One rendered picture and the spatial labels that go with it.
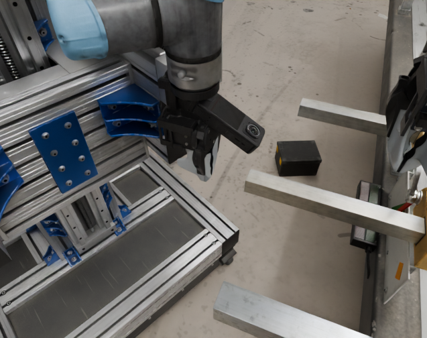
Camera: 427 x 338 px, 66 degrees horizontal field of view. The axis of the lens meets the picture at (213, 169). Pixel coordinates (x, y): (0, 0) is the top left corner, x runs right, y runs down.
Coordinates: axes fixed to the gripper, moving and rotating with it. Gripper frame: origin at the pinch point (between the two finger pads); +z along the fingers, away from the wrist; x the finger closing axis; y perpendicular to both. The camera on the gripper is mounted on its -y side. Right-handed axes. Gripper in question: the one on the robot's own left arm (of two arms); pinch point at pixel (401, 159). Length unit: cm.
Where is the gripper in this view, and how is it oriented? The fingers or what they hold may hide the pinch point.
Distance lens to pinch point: 47.3
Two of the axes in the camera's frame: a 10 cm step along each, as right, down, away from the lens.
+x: 9.3, 2.7, -2.5
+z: 0.0, 6.8, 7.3
